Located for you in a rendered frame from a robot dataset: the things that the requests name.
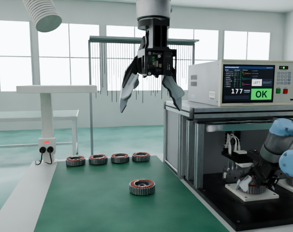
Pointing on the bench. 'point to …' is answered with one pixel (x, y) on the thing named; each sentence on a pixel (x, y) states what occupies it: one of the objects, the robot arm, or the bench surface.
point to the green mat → (122, 200)
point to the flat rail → (241, 126)
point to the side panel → (172, 142)
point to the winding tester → (201, 70)
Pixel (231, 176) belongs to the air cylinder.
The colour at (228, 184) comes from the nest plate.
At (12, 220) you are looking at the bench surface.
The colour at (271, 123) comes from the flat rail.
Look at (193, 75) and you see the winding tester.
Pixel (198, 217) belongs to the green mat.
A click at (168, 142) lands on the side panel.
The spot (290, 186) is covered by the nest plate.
